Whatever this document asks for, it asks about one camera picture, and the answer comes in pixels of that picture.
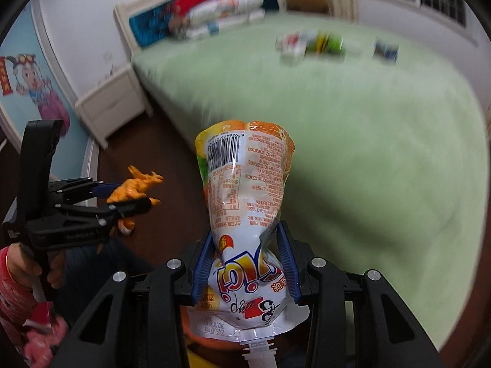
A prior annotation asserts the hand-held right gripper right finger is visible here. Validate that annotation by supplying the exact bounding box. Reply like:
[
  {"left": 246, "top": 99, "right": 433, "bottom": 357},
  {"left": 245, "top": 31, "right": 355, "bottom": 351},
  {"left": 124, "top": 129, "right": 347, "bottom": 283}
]
[{"left": 276, "top": 220, "right": 442, "bottom": 368}]

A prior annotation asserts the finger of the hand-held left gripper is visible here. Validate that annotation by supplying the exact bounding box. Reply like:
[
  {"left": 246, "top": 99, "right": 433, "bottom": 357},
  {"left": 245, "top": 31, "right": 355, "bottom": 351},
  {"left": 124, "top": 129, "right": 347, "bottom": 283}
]
[
  {"left": 57, "top": 198, "right": 153, "bottom": 235},
  {"left": 48, "top": 178, "right": 116, "bottom": 205}
]

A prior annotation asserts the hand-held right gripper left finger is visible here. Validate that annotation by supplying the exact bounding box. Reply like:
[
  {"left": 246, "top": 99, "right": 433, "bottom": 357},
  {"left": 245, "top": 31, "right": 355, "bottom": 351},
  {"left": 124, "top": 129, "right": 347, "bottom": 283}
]
[{"left": 54, "top": 234, "right": 223, "bottom": 368}]

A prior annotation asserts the orange dinosaur toy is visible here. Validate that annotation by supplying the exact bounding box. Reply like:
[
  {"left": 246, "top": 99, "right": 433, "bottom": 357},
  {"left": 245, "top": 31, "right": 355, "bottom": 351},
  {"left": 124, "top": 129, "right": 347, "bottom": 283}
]
[{"left": 106, "top": 165, "right": 165, "bottom": 236}]

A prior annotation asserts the orange bin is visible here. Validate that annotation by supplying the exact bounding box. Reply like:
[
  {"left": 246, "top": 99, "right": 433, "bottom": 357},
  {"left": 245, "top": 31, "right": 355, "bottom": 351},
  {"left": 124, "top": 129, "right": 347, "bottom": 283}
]
[{"left": 180, "top": 307, "right": 246, "bottom": 368}]

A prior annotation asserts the orange and white drink pouch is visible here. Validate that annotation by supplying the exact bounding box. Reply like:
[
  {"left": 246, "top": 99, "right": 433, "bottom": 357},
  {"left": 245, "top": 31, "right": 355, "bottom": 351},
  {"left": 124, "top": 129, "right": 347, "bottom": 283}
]
[{"left": 186, "top": 120, "right": 309, "bottom": 368}]

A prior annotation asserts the person's left forearm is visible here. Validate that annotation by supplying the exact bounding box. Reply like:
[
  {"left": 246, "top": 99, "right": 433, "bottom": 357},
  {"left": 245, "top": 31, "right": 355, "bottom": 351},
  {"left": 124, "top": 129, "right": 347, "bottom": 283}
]
[{"left": 0, "top": 272, "right": 70, "bottom": 368}]

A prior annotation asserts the person's left hand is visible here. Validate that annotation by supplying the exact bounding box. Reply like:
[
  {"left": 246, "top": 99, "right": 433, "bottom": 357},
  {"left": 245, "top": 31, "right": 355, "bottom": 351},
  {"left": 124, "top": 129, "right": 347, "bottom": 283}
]
[{"left": 4, "top": 244, "right": 67, "bottom": 290}]

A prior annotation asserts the cream nightstand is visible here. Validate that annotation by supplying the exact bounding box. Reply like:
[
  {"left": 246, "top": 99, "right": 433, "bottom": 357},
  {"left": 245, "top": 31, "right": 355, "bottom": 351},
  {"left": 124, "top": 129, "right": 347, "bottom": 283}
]
[{"left": 75, "top": 63, "right": 154, "bottom": 149}]

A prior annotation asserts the bed with green blanket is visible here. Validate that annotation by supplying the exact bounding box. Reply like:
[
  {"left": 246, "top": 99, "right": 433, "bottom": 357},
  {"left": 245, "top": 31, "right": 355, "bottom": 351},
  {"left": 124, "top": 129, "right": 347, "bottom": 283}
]
[{"left": 130, "top": 10, "right": 486, "bottom": 357}]

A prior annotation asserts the cream and blue bed headboard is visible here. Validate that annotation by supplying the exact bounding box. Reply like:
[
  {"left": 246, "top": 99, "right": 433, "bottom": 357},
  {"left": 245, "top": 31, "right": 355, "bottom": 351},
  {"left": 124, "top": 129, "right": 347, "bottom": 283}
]
[{"left": 113, "top": 0, "right": 284, "bottom": 64}]

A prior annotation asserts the stack of folded quilts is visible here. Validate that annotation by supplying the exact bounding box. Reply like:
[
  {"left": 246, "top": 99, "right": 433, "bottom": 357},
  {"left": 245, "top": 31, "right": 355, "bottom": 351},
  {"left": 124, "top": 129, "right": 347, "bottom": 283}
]
[{"left": 169, "top": 0, "right": 265, "bottom": 41}]

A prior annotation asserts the white and red packet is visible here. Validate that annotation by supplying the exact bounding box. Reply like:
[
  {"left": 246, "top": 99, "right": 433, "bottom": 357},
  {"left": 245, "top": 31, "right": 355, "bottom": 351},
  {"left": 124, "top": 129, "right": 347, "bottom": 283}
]
[{"left": 276, "top": 33, "right": 307, "bottom": 63}]

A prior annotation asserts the green and yellow packet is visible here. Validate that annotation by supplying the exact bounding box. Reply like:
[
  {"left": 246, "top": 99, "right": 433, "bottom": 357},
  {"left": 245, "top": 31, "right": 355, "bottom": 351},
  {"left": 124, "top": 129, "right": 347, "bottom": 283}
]
[{"left": 305, "top": 31, "right": 346, "bottom": 58}]

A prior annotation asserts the blue and white packet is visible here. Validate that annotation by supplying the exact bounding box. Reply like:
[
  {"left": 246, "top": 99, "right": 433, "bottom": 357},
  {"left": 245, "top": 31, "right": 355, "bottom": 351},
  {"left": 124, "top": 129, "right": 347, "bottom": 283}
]
[{"left": 373, "top": 39, "right": 400, "bottom": 64}]

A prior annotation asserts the cartoon wall poster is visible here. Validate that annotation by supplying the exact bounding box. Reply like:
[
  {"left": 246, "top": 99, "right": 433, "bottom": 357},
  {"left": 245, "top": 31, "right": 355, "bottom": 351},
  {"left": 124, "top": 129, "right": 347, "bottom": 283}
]
[{"left": 0, "top": 6, "right": 93, "bottom": 150}]

